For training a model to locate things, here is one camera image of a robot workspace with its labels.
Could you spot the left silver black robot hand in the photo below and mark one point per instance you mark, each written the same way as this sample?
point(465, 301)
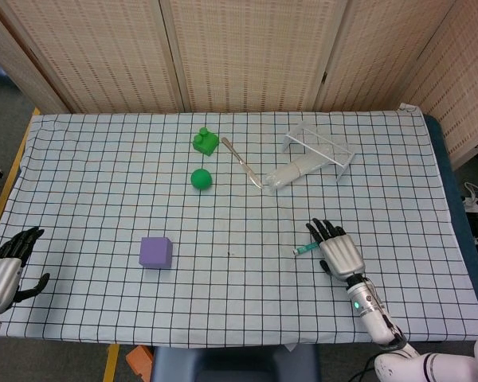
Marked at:
point(0, 276)

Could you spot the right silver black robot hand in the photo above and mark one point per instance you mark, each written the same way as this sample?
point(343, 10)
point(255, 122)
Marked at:
point(340, 254)

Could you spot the teal syringe pen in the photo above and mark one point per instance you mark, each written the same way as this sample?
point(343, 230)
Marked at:
point(304, 249)

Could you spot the purple foam cube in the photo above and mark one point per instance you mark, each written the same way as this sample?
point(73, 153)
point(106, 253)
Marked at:
point(156, 253)

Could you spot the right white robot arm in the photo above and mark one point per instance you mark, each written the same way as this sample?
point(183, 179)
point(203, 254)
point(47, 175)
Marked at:
point(376, 314)

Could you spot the table with checkered white tablecloth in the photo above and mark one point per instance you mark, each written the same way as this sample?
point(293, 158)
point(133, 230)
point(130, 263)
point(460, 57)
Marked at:
point(103, 199)

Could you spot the dark blue padded table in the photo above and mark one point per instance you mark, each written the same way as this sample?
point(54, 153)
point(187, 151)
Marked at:
point(450, 179)

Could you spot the slim table knife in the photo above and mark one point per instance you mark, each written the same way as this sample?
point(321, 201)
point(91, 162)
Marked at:
point(239, 158)

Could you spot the dark blue seat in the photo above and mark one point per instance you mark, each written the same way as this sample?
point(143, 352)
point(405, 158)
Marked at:
point(231, 364)

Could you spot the green ball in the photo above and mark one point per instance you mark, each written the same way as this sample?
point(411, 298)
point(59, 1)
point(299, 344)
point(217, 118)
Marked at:
point(201, 179)

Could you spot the orange box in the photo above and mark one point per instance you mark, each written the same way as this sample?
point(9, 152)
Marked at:
point(139, 360)

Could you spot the green studded toy block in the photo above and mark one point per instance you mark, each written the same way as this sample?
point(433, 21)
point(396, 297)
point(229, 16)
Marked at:
point(206, 144)

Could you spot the woven folding screen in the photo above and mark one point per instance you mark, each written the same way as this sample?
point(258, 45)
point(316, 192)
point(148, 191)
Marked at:
point(103, 59)

